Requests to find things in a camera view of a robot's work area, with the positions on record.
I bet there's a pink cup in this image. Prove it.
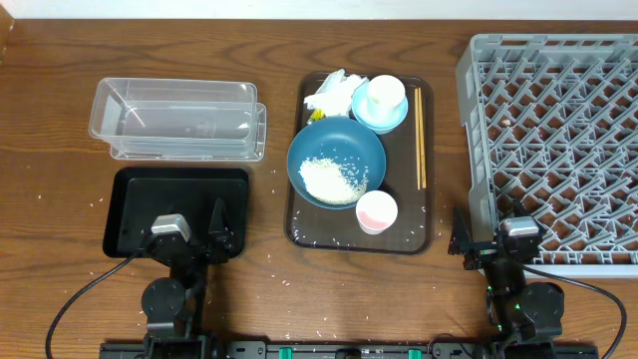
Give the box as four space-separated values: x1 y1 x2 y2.
355 190 398 235

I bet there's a cream white cup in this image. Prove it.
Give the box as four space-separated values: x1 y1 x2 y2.
367 75 406 118

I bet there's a light blue bowl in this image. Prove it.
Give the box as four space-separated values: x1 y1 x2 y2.
352 83 409 135

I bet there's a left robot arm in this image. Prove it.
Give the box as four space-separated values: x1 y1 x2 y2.
141 198 237 359

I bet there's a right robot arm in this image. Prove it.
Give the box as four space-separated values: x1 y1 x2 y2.
448 202 564 359

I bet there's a grey dishwasher rack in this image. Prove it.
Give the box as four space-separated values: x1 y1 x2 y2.
456 34 637 278

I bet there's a black plastic bin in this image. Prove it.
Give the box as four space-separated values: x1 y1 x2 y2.
103 167 249 258

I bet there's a dark brown serving tray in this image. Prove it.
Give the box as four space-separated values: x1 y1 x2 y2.
284 76 435 255

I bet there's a pile of white rice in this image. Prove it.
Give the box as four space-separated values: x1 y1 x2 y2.
298 158 369 205

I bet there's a dark blue plate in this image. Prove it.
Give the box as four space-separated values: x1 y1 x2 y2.
286 118 387 209

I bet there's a clear plastic bin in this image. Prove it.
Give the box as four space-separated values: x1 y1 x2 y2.
89 78 258 161

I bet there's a yellow green wrapper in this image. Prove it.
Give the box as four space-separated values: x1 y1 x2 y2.
308 109 325 124

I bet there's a crumpled white tissue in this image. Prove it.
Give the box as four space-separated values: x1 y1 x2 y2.
303 69 369 118

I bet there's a right black cable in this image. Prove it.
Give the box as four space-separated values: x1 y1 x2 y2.
520 263 628 359

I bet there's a black cable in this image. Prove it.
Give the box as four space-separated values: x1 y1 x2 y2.
44 248 151 359
520 263 628 359

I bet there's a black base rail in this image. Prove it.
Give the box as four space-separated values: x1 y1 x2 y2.
98 340 599 359

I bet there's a left black cable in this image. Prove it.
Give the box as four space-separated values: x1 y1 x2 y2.
44 248 151 359

